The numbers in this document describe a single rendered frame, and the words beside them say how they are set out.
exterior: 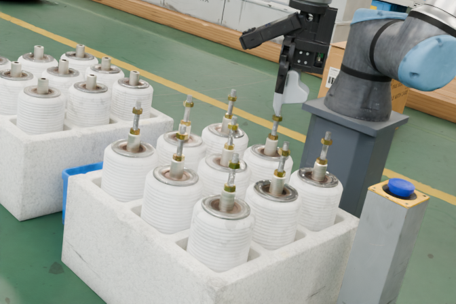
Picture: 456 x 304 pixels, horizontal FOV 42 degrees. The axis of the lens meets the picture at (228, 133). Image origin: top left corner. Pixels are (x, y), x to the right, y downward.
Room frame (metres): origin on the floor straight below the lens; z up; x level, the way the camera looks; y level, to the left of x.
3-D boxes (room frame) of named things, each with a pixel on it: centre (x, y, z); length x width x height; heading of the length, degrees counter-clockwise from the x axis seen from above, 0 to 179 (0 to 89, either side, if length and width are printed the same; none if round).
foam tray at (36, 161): (1.33, 0.41, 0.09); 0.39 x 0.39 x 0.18; 49
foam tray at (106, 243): (0.97, -0.01, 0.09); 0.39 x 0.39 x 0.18; 49
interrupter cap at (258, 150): (1.06, -0.09, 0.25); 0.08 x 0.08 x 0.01
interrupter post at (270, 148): (1.06, -0.09, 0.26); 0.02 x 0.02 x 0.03
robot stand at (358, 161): (1.30, -0.28, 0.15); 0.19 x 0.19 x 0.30; 55
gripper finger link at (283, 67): (1.03, -0.08, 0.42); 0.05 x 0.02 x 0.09; 172
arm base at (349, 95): (1.30, -0.28, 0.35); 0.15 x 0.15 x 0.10
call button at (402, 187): (0.83, -0.27, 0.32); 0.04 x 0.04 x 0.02
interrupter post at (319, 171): (0.98, -0.17, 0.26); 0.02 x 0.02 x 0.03
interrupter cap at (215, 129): (1.13, 0.00, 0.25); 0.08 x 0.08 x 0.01
